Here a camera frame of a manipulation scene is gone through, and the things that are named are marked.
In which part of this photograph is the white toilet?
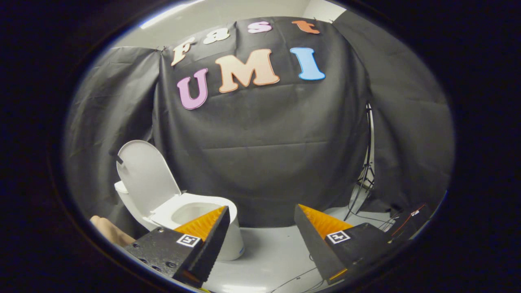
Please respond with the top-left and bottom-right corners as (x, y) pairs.
(114, 181), (245, 261)

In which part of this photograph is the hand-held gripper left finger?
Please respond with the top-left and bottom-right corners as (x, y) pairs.
(124, 206), (231, 288)

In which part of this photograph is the black floor cable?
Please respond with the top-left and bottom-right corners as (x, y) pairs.
(269, 265), (328, 293)

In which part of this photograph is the dark box with red cable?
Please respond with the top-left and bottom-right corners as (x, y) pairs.
(387, 203), (429, 241)

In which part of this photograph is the black backdrop cloth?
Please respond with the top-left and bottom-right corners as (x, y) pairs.
(65, 10), (454, 228)

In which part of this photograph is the white toilet lid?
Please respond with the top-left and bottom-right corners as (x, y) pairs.
(116, 140), (182, 217)

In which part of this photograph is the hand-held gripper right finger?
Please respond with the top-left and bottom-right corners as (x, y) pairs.
(294, 204), (398, 285)

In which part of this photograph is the black light stand tripod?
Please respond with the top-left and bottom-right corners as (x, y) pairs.
(344, 103), (376, 221)

